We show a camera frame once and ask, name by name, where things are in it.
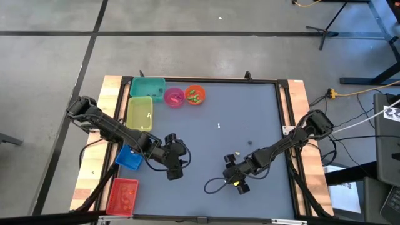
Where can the black metal table frame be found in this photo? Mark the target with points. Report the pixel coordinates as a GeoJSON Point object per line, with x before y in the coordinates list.
{"type": "Point", "coordinates": [203, 79]}

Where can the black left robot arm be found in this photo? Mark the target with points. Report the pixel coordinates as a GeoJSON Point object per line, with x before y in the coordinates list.
{"type": "Point", "coordinates": [118, 131]}

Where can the white paper sheet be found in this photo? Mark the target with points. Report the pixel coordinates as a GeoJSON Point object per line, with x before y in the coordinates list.
{"type": "Point", "coordinates": [343, 197]}

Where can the yellow power plug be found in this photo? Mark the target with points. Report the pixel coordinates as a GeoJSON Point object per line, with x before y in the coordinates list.
{"type": "Point", "coordinates": [332, 93]}

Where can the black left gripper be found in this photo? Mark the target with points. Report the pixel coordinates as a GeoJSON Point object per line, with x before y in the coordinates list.
{"type": "Point", "coordinates": [173, 156]}

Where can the blue plastic basket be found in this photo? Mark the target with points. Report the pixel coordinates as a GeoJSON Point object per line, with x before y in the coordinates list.
{"type": "Point", "coordinates": [126, 159]}

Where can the dark grey cabinet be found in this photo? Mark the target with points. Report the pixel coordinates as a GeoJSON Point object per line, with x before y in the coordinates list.
{"type": "Point", "coordinates": [386, 150]}

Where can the yellow-green plastic basket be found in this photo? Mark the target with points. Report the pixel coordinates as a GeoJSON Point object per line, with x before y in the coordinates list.
{"type": "Point", "coordinates": [137, 109]}

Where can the dark keyboard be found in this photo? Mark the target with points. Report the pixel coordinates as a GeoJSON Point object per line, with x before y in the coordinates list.
{"type": "Point", "coordinates": [392, 203]}

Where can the purple witch hat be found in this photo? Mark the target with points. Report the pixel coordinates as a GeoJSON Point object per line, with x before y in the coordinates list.
{"type": "Point", "coordinates": [178, 95]}

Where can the pink plastic stick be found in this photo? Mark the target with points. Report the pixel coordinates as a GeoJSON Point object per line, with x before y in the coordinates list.
{"type": "Point", "coordinates": [175, 100]}

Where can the grey floor object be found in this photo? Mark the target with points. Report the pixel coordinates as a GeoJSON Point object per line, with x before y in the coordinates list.
{"type": "Point", "coordinates": [9, 139]}

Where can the orange plastic bowl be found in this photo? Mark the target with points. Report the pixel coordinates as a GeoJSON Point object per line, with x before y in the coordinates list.
{"type": "Point", "coordinates": [201, 90]}

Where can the red plastic basket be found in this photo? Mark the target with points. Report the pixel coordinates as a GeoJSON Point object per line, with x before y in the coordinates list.
{"type": "Point", "coordinates": [117, 200]}

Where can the black desk frame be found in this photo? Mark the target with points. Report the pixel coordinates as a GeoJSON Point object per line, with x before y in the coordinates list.
{"type": "Point", "coordinates": [359, 81]}

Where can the silver mounting bracket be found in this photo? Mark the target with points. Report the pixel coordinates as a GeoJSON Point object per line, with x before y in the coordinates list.
{"type": "Point", "coordinates": [287, 129]}

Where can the teal plastic basket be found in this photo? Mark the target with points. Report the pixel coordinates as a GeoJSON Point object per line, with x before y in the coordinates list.
{"type": "Point", "coordinates": [143, 85]}

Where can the pink plastic bowl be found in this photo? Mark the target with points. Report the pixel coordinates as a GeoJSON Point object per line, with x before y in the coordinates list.
{"type": "Point", "coordinates": [170, 93]}

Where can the black tripod stand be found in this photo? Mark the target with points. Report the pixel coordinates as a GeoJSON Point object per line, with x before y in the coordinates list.
{"type": "Point", "coordinates": [325, 31]}

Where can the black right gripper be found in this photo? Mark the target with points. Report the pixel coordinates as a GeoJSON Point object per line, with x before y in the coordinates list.
{"type": "Point", "coordinates": [239, 172]}

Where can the blue-grey table mat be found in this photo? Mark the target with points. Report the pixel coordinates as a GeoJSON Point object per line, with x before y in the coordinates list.
{"type": "Point", "coordinates": [250, 103]}

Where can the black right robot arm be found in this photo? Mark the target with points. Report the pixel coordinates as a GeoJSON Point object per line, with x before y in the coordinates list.
{"type": "Point", "coordinates": [290, 140]}

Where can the white marker tag paper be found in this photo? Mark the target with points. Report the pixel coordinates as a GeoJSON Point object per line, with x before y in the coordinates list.
{"type": "Point", "coordinates": [393, 114]}

